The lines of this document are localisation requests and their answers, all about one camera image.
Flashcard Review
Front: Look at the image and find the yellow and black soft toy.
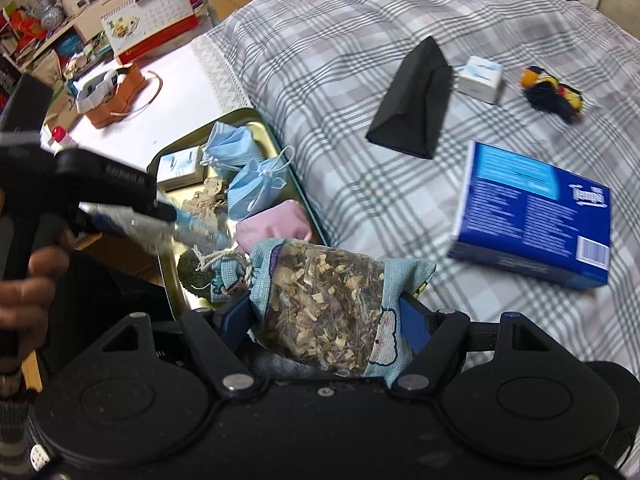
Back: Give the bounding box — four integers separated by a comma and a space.
519, 65, 584, 123

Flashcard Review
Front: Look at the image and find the person's left hand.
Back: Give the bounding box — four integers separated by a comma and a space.
0, 195, 72, 377

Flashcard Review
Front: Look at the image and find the blue cloth dried herb sachet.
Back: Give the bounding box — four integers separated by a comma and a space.
247, 239, 437, 377

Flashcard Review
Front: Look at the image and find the small blue drawstring pouch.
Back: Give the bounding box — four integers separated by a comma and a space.
209, 251, 252, 307

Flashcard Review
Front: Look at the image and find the blue tissue box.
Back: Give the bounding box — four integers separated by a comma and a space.
446, 140, 614, 291

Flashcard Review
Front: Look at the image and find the black triangular case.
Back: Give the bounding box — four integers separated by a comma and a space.
366, 36, 455, 160

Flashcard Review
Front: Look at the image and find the pink velvet pouch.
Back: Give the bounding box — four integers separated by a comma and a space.
234, 200, 313, 257

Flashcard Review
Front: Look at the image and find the orange leather holder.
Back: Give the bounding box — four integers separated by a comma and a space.
75, 62, 146, 129

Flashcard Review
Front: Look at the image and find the white grey device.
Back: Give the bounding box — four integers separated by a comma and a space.
74, 70, 127, 112

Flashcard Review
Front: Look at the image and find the gold metal tray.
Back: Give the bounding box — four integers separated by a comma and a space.
148, 108, 330, 321

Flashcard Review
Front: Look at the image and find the green crochet piece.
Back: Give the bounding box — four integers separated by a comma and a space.
176, 249, 217, 297

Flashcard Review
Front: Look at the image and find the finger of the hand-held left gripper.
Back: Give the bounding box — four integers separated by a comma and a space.
79, 201, 232, 257

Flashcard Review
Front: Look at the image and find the desk calendar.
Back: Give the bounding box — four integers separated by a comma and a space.
100, 0, 199, 65

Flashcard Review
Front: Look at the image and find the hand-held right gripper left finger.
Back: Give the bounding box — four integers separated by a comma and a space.
94, 297, 257, 392

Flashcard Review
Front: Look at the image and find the cardboard box with tree print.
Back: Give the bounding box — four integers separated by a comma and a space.
32, 49, 65, 88

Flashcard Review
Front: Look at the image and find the silver glitter vase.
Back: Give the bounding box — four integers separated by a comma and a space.
39, 0, 67, 31

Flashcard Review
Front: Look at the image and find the beige knitted pouch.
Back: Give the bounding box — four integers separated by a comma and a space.
181, 176, 230, 228

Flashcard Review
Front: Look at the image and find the grey plaid blanket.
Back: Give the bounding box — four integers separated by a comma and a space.
202, 0, 640, 391

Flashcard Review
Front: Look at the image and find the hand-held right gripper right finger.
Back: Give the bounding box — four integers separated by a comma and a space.
391, 294, 552, 392

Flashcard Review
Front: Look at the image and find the red cap bottle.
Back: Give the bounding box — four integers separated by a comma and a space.
47, 127, 79, 152

